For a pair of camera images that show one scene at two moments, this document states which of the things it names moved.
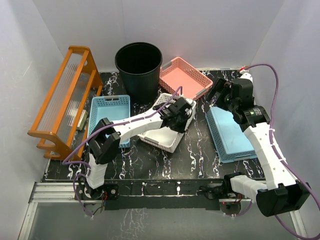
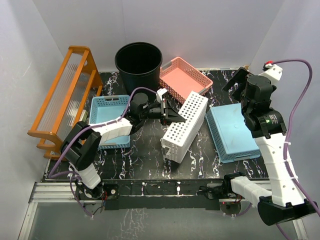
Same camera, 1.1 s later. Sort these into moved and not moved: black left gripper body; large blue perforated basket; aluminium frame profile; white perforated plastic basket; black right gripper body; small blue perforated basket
Moved: white perforated plastic basket; black right gripper body
Not moved: aluminium frame profile; black left gripper body; small blue perforated basket; large blue perforated basket
